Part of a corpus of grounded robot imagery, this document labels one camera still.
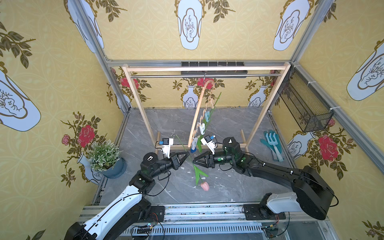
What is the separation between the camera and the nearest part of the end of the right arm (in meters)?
0.62

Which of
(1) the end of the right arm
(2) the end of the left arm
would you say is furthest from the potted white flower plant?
(1) the end of the right arm

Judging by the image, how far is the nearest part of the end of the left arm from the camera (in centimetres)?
58

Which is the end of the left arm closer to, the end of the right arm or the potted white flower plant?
the end of the right arm
